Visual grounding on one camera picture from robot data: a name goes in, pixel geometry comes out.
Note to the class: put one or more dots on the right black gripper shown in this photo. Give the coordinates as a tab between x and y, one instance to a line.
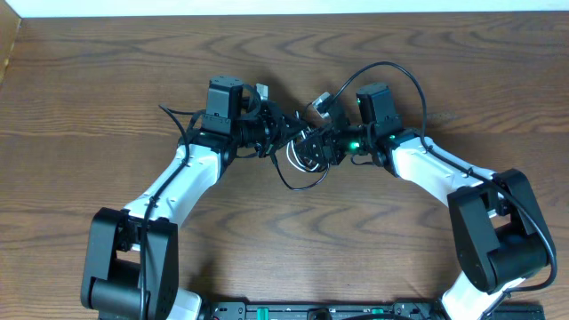
329	140

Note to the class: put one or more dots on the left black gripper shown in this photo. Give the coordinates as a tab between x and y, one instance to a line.
277	123

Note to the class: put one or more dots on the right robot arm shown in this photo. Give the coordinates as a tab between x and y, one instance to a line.
500	235

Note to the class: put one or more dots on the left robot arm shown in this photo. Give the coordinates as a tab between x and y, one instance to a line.
131	266

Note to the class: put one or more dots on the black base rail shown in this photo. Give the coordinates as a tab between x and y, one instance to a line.
401	309

